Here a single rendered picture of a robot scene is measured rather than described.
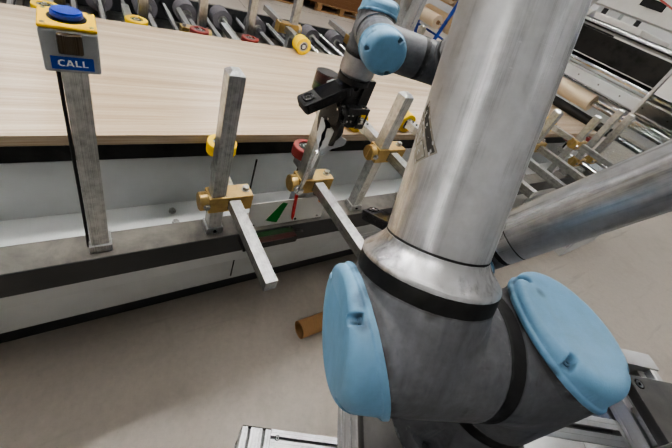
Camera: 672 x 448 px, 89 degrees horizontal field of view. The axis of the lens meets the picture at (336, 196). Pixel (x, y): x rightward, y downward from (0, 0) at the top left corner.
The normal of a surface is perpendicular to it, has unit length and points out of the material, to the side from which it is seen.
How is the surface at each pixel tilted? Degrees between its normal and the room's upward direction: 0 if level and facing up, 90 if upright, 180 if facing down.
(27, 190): 90
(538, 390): 52
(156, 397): 0
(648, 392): 0
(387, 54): 90
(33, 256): 0
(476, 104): 69
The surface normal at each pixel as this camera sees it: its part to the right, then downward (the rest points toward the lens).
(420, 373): 0.10, 0.13
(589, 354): 0.44, -0.70
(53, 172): 0.47, 0.67
